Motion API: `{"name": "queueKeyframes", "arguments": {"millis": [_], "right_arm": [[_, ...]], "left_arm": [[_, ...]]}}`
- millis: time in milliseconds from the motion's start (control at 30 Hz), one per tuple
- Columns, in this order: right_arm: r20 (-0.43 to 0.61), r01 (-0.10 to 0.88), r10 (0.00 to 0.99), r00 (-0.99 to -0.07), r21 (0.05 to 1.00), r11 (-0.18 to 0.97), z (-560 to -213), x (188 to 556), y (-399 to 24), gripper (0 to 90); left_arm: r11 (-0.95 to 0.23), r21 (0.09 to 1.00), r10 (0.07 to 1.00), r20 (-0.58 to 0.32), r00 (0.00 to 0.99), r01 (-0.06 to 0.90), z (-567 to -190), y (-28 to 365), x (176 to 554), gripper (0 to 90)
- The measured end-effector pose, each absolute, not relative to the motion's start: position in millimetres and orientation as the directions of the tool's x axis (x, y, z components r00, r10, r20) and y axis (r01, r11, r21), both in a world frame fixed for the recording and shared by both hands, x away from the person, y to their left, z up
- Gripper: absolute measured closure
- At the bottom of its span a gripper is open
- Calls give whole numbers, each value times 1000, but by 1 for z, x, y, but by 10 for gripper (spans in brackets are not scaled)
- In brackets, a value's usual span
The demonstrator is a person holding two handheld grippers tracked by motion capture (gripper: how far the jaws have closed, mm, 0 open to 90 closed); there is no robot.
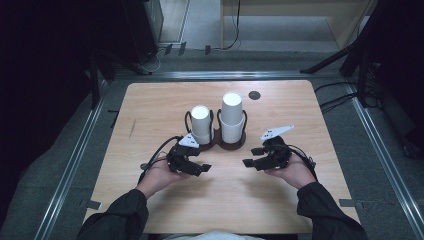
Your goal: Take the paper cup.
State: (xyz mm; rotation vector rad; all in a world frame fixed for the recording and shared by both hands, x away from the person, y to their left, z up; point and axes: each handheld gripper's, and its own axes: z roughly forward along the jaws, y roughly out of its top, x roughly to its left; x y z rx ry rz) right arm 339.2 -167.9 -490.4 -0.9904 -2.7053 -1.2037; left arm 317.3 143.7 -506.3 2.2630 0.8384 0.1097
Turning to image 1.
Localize black floor cables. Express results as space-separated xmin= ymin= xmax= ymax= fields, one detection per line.
xmin=313 ymin=81 xmax=360 ymax=114

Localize metal floor rail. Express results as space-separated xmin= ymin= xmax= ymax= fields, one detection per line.
xmin=33 ymin=79 xmax=112 ymax=240
xmin=344 ymin=83 xmax=424 ymax=240

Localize white floor cable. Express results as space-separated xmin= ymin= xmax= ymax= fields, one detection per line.
xmin=141 ymin=46 xmax=168 ymax=74

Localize black hanging cable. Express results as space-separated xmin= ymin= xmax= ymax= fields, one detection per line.
xmin=222 ymin=0 xmax=242 ymax=51

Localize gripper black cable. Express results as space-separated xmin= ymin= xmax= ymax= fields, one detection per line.
xmin=138 ymin=135 xmax=183 ymax=184
xmin=287 ymin=144 xmax=318 ymax=182

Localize light wooden cabinet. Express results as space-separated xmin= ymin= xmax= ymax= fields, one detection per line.
xmin=219 ymin=0 xmax=378 ymax=51

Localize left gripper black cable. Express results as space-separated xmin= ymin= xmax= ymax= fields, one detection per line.
xmin=138 ymin=135 xmax=183 ymax=184

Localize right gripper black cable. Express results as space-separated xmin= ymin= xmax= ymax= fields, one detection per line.
xmin=287 ymin=144 xmax=318 ymax=182

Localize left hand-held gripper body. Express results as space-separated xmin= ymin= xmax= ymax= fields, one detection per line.
xmin=165 ymin=133 xmax=203 ymax=175

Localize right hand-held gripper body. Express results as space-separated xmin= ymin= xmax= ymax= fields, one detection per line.
xmin=258 ymin=124 xmax=296 ymax=172

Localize person's left hand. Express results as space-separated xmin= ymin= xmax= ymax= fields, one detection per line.
xmin=135 ymin=159 xmax=191 ymax=200

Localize white paper cup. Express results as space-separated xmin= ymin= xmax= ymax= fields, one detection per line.
xmin=221 ymin=92 xmax=244 ymax=126
xmin=190 ymin=105 xmax=215 ymax=146
xmin=219 ymin=114 xmax=246 ymax=145

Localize black cabinet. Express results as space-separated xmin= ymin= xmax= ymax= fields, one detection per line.
xmin=121 ymin=0 xmax=164 ymax=65

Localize black tripod stand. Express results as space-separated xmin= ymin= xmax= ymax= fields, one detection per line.
xmin=299 ymin=0 xmax=391 ymax=75

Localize black double cup holder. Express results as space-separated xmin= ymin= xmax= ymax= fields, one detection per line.
xmin=184 ymin=108 xmax=248 ymax=151

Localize person's right hand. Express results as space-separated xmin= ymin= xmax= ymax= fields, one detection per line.
xmin=264 ymin=153 xmax=318 ymax=191

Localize person's light clothing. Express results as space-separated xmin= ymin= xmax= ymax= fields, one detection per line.
xmin=163 ymin=231 xmax=264 ymax=240

